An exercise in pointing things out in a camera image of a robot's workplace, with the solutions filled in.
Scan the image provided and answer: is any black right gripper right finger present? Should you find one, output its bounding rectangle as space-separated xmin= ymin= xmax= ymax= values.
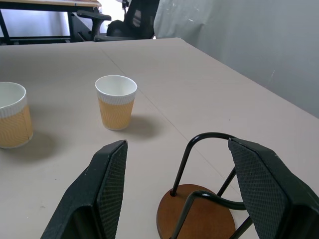
xmin=228 ymin=137 xmax=319 ymax=239

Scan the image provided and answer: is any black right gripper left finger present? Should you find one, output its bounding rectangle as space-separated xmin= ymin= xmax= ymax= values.
xmin=40 ymin=139 xmax=129 ymax=239

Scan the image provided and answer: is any orange and white paper cup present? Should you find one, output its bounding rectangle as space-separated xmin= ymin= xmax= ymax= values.
xmin=0 ymin=81 xmax=34 ymax=149
xmin=94 ymin=75 xmax=138 ymax=131

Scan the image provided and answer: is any white fabric curtain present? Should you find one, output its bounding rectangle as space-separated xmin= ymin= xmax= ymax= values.
xmin=153 ymin=0 xmax=319 ymax=118

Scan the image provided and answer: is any black office chair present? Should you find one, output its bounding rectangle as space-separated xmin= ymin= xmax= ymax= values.
xmin=76 ymin=0 xmax=160 ymax=42

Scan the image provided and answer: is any wire stand with wooden base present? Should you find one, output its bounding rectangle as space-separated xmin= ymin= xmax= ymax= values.
xmin=156 ymin=132 xmax=255 ymax=239

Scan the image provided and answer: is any wooden desk with black frame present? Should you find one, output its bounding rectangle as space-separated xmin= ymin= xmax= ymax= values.
xmin=0 ymin=0 xmax=102 ymax=46

